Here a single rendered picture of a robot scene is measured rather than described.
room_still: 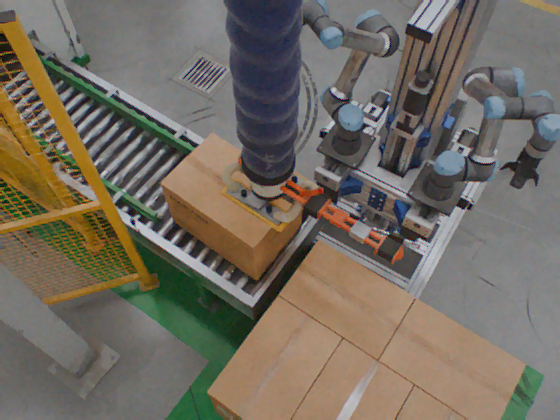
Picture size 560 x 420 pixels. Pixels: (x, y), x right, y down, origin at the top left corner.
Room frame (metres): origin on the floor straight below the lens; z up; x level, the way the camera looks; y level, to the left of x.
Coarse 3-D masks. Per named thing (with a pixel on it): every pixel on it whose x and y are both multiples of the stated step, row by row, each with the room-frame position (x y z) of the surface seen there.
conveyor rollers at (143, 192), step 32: (32, 96) 2.42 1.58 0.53; (64, 96) 2.41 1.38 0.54; (32, 128) 2.17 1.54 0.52; (96, 128) 2.15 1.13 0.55; (128, 128) 2.15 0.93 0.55; (96, 160) 1.91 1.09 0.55; (160, 160) 1.93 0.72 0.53; (128, 192) 1.70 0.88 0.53; (160, 192) 1.69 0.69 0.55; (256, 288) 1.09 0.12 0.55
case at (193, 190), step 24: (216, 144) 1.73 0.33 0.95; (192, 168) 1.58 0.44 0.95; (216, 168) 1.58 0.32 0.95; (168, 192) 1.47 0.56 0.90; (192, 192) 1.44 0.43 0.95; (216, 192) 1.44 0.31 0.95; (192, 216) 1.38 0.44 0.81; (216, 216) 1.30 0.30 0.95; (240, 216) 1.30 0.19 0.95; (216, 240) 1.29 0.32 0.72; (240, 240) 1.18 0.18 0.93; (264, 240) 1.20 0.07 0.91; (288, 240) 1.35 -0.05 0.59; (240, 264) 1.20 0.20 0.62; (264, 264) 1.19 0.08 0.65
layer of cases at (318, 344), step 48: (288, 288) 1.09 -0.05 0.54; (336, 288) 1.10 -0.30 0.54; (384, 288) 1.10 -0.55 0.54; (288, 336) 0.84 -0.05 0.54; (336, 336) 0.84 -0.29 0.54; (384, 336) 0.84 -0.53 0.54; (432, 336) 0.84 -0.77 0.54; (240, 384) 0.60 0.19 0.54; (288, 384) 0.60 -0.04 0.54; (336, 384) 0.60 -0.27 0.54; (384, 384) 0.60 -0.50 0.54; (432, 384) 0.61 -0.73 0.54; (480, 384) 0.61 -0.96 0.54
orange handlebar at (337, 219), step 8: (240, 160) 1.39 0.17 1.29; (288, 184) 1.28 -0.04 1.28; (296, 184) 1.27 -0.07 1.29; (288, 192) 1.23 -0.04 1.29; (304, 200) 1.19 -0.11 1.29; (328, 208) 1.15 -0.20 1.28; (328, 216) 1.11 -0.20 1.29; (336, 216) 1.11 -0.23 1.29; (344, 216) 1.11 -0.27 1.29; (336, 224) 1.08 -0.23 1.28; (344, 224) 1.08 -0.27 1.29; (352, 224) 1.08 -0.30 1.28; (368, 240) 1.00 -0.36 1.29; (400, 256) 0.93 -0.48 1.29
